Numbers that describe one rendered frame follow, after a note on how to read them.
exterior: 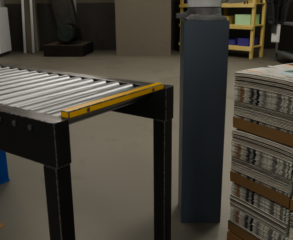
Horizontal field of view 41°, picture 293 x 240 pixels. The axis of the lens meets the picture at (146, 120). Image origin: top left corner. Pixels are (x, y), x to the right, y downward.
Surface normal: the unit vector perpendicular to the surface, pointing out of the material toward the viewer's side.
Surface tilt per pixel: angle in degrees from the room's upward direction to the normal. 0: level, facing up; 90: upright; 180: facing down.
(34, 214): 0
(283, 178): 90
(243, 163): 90
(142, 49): 90
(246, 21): 90
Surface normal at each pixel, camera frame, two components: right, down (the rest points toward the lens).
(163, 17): 0.00, 0.29
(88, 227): -0.01, -0.96
